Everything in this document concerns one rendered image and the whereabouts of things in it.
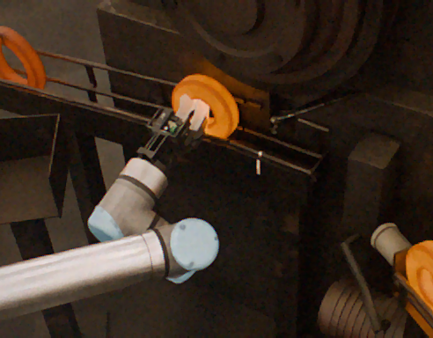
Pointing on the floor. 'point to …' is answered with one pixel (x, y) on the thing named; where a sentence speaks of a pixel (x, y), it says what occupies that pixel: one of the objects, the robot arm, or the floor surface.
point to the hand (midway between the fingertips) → (203, 102)
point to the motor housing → (357, 312)
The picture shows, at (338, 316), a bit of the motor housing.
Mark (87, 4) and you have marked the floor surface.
